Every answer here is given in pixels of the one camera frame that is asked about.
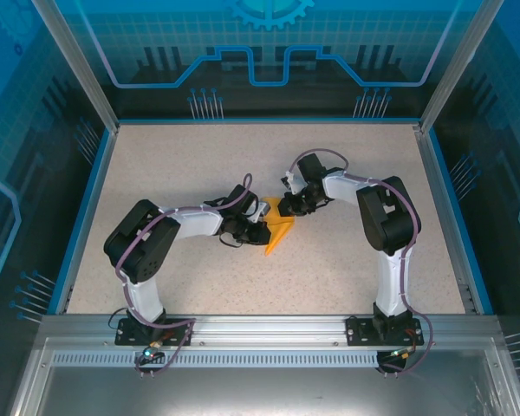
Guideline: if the orange cloth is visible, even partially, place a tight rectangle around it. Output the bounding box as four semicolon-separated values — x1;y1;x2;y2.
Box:
259;197;296;257

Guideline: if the steel sheet shelf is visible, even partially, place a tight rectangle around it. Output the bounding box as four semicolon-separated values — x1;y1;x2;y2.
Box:
8;337;520;416

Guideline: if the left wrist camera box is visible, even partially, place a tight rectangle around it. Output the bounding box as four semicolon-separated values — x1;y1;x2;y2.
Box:
249;199;272;224

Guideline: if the aluminium mounting rail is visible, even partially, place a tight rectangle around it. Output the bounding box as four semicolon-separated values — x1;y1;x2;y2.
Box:
41;315;502;343

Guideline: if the slotted grey cable duct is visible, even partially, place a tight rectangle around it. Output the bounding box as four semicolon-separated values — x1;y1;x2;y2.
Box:
51;351;382;368

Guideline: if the aluminium side rail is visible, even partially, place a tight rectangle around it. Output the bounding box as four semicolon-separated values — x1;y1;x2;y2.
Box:
413;125;480;315

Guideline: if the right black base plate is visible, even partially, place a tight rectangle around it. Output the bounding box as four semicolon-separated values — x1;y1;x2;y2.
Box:
345;315;426;347

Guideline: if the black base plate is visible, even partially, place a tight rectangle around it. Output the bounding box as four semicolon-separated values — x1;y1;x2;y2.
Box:
345;315;426;347
115;317;194;347

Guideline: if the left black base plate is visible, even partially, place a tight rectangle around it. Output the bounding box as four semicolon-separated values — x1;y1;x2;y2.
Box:
115;317;194;347

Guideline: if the aluminium frame post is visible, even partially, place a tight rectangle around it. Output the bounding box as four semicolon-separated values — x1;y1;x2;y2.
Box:
31;0;120;131
418;0;506;131

